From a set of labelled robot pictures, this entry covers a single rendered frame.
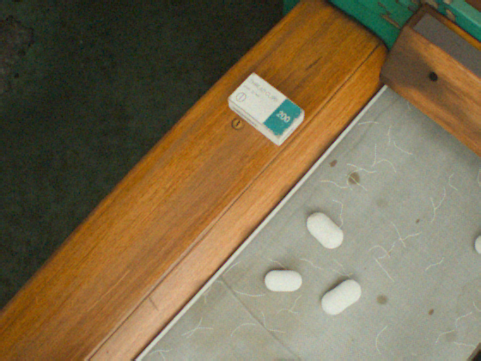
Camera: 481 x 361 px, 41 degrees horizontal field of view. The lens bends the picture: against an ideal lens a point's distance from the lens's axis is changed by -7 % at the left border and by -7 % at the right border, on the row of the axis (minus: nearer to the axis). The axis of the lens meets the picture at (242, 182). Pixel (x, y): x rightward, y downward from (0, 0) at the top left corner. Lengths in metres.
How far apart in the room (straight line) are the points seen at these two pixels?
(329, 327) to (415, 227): 0.12
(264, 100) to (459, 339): 0.28
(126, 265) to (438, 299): 0.28
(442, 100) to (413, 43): 0.06
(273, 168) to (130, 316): 0.18
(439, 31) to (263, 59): 0.18
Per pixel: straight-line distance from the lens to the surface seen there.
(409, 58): 0.58
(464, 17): 0.58
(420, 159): 0.65
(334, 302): 0.58
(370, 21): 0.68
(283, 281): 0.59
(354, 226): 0.62
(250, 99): 0.61
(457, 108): 0.58
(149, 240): 0.60
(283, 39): 0.66
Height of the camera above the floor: 1.33
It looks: 71 degrees down
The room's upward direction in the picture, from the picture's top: 7 degrees counter-clockwise
